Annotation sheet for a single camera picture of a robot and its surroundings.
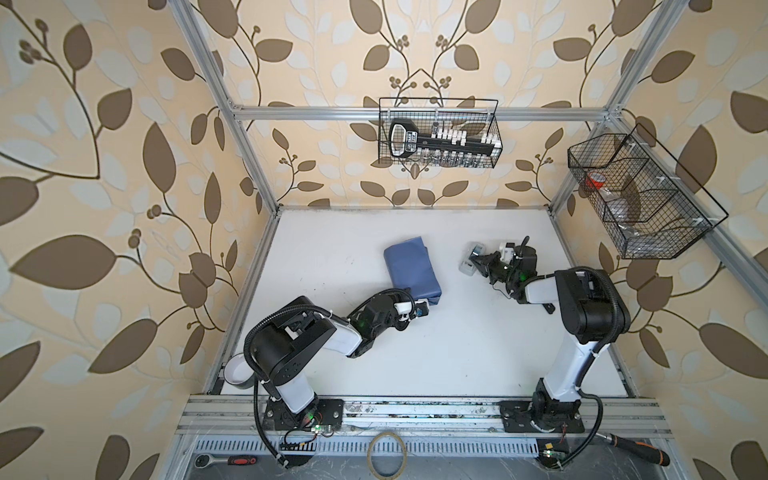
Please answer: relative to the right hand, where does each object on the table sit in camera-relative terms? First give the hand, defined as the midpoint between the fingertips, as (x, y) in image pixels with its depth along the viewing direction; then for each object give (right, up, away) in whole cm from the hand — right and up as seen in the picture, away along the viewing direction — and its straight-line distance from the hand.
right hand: (471, 258), depth 98 cm
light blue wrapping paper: (-20, -3, -1) cm, 20 cm away
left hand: (-21, -9, -8) cm, 24 cm away
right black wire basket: (+38, +15, -25) cm, 48 cm away
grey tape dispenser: (+2, +3, +5) cm, 6 cm away
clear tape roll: (-27, -45, -28) cm, 59 cm away
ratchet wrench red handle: (-69, -45, -30) cm, 87 cm away
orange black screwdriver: (+32, -42, -29) cm, 60 cm away
